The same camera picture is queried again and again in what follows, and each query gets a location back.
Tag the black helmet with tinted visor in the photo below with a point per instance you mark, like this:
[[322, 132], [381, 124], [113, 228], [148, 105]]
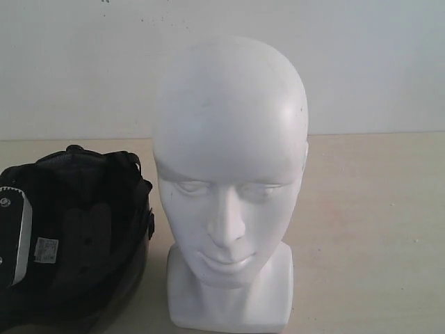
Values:
[[75, 227]]

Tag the white mannequin head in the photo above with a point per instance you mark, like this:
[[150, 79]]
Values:
[[230, 146]]

